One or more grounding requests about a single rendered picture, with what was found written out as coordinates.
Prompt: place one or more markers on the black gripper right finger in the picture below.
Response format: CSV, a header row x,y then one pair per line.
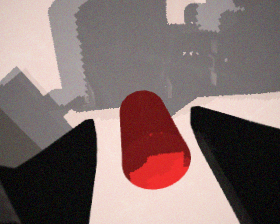
x,y
244,157

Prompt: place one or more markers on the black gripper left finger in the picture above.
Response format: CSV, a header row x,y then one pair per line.
x,y
56,185

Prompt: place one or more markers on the red marker cap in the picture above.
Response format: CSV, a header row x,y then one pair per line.
x,y
154,153

